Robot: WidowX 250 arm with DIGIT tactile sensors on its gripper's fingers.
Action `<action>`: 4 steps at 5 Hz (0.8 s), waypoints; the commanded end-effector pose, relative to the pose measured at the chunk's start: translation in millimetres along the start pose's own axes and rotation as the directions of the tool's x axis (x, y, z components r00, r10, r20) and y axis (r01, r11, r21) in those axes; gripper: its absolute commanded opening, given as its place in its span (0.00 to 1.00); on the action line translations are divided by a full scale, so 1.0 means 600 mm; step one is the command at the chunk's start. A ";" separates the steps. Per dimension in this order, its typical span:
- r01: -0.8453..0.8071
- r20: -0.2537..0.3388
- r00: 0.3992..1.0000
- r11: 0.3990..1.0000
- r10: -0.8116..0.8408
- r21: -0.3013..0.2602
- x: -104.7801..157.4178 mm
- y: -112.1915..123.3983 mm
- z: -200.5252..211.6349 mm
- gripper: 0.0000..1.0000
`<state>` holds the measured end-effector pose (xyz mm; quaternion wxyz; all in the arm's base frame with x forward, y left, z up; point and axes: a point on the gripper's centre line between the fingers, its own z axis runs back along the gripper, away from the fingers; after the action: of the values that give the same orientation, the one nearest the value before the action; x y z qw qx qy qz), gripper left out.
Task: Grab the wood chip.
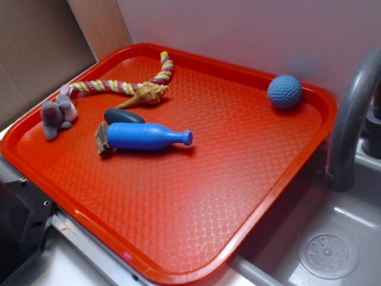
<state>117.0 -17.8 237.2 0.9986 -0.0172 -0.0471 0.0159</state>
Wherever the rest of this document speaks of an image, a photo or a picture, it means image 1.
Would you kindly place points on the brown wood chip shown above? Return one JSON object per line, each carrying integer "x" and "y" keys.
{"x": 102, "y": 143}

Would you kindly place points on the tan conch seashell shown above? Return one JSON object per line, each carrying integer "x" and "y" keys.
{"x": 147, "y": 94}

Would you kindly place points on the blue plastic bottle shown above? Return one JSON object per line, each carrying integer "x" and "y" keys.
{"x": 145, "y": 136}

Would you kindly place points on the red plastic tray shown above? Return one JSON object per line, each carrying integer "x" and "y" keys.
{"x": 177, "y": 214}

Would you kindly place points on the dark grey stone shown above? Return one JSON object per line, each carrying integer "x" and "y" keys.
{"x": 116, "y": 115}

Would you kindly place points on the blue dimpled ball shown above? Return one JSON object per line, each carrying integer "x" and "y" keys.
{"x": 284, "y": 91}

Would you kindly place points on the grey plush bunny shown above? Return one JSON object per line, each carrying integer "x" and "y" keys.
{"x": 59, "y": 114}

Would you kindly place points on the grey sink faucet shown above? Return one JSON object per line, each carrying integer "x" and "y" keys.
{"x": 362, "y": 90}

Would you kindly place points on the grey plastic sink basin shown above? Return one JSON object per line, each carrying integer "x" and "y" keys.
{"x": 269, "y": 255}

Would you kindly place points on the round sink drain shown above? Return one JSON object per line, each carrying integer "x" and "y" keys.
{"x": 328, "y": 254}

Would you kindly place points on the brown cardboard panel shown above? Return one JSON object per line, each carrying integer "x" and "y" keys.
{"x": 42, "y": 48}

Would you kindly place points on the black metal bracket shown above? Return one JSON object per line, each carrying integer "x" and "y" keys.
{"x": 25, "y": 219}

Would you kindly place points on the dark faucet handle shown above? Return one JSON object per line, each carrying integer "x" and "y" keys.
{"x": 371, "y": 144}

